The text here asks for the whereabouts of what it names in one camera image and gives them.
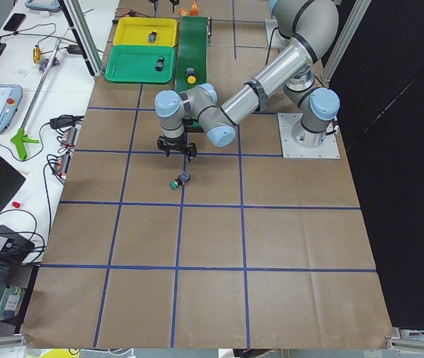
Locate green plastic tray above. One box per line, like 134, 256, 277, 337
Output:
104, 45, 175, 84

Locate yellow push button switch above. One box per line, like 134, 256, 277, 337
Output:
148, 31, 157, 43

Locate green push button switch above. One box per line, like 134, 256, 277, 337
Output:
154, 57, 165, 72

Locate gold resistor block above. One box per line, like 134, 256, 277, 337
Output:
33, 45, 42, 64

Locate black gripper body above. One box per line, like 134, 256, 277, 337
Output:
157, 136, 197, 156

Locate long metal rod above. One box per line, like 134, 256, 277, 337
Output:
20, 39, 62, 129

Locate green plastic clip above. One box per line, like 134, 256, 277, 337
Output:
10, 128, 39, 161

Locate black smartphone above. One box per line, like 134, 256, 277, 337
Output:
3, 13, 26, 32

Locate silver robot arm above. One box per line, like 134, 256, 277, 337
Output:
155, 1, 340, 159

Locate green conveyor belt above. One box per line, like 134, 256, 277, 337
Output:
174, 16, 211, 133

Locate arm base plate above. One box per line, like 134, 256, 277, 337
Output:
277, 113, 341, 160

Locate aluminium frame post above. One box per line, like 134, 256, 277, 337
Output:
58, 0, 103, 77

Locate yellow plastic tray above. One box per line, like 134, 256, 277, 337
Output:
113, 17, 178, 47

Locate orange cylinder marked 4680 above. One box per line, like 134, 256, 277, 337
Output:
190, 1, 200, 16

